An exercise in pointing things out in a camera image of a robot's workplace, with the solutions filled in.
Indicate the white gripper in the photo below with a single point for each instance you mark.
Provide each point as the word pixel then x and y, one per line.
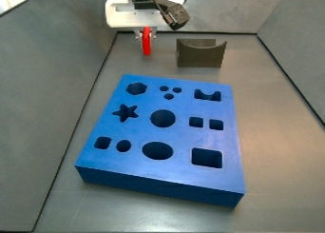
pixel 137 14

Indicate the red square-circle object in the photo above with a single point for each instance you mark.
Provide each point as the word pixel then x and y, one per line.
pixel 146 41

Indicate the black curved fixture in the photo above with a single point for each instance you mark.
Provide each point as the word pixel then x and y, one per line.
pixel 199 53

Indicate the blue foam shape block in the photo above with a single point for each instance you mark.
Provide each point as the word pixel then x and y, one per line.
pixel 166 140

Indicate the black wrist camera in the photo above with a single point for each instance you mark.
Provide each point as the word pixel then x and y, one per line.
pixel 174 14

